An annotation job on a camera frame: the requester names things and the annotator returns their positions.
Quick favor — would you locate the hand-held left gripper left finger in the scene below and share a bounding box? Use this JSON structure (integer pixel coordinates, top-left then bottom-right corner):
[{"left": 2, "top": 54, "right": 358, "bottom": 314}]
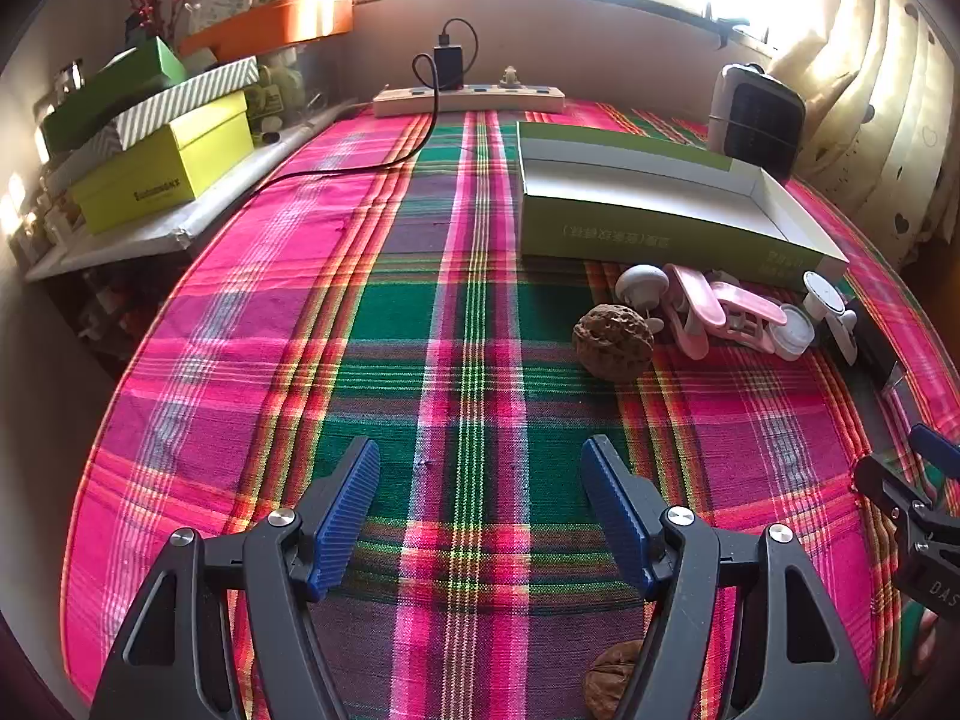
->
[{"left": 90, "top": 436, "right": 381, "bottom": 720}]

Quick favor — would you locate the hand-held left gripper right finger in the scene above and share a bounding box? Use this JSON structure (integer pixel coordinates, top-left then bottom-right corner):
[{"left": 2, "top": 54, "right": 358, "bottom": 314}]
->
[{"left": 583, "top": 435, "right": 875, "bottom": 720}]

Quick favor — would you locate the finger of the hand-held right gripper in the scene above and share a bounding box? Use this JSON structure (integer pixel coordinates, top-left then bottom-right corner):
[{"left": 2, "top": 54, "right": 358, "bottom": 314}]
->
[
  {"left": 855, "top": 454, "right": 938, "bottom": 541},
  {"left": 911, "top": 424, "right": 960, "bottom": 477}
]

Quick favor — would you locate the white round stand with knob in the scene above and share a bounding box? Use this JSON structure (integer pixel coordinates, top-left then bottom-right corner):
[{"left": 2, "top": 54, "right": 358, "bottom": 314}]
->
[{"left": 825, "top": 306, "right": 861, "bottom": 366}]

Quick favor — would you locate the brown pitted walnut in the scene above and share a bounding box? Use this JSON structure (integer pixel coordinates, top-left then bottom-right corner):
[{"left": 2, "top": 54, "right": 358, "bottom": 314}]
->
[
  {"left": 573, "top": 304, "right": 656, "bottom": 374},
  {"left": 583, "top": 641, "right": 646, "bottom": 720}
]

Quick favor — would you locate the pink and white folding holder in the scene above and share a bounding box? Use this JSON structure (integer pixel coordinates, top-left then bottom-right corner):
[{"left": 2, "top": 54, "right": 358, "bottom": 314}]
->
[{"left": 664, "top": 264, "right": 725, "bottom": 359}]

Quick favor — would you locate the pink plastic clip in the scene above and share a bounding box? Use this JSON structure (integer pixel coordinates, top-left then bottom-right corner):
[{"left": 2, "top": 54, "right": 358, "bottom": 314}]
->
[{"left": 709, "top": 281, "right": 788, "bottom": 346}]

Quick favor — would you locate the white mushroom-shaped knob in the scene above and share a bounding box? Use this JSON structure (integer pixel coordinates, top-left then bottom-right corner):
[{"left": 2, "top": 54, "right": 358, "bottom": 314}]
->
[{"left": 615, "top": 264, "right": 671, "bottom": 312}]

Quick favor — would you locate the green cardboard box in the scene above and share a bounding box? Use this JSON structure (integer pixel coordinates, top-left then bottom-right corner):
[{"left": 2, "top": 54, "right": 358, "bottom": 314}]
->
[{"left": 516, "top": 120, "right": 850, "bottom": 290}]

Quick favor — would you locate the pink green plaid tablecloth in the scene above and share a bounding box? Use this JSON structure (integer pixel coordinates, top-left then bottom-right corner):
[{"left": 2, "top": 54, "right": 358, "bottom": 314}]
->
[{"left": 64, "top": 101, "right": 938, "bottom": 720}]

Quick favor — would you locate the cream heart print curtain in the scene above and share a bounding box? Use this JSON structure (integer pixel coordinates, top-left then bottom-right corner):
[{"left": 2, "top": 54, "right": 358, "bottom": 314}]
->
[{"left": 765, "top": 0, "right": 960, "bottom": 271}]

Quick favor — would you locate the grey fan heater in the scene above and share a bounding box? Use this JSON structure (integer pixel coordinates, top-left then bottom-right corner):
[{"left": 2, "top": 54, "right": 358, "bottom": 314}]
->
[{"left": 706, "top": 64, "right": 807, "bottom": 181}]

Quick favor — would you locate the yellow-green box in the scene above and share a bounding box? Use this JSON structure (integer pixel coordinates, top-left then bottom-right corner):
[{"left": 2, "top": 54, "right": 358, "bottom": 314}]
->
[{"left": 69, "top": 90, "right": 254, "bottom": 235}]

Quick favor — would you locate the green label jar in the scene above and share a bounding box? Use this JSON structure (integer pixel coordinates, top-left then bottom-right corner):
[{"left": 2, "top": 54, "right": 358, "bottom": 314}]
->
[{"left": 247, "top": 64, "right": 308, "bottom": 140}]

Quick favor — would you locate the beige power strip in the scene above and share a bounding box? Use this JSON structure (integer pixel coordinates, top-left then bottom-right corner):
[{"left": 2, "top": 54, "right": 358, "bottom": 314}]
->
[{"left": 373, "top": 84, "right": 565, "bottom": 118}]

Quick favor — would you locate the grey white striped box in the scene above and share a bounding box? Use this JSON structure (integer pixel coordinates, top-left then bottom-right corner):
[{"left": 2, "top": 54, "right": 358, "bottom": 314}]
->
[{"left": 71, "top": 56, "right": 260, "bottom": 166}]

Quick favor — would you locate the dark green box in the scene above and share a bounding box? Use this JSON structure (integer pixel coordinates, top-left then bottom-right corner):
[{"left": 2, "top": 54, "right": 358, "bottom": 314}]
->
[{"left": 39, "top": 37, "right": 187, "bottom": 158}]

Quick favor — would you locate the orange box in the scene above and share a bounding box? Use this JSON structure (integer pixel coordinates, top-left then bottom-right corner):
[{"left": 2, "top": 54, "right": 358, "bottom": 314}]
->
[{"left": 178, "top": 0, "right": 355, "bottom": 61}]

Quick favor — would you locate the black charger with cable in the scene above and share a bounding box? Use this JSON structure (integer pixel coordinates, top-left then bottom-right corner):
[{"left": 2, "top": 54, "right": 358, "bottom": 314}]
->
[{"left": 244, "top": 17, "right": 479, "bottom": 200}]

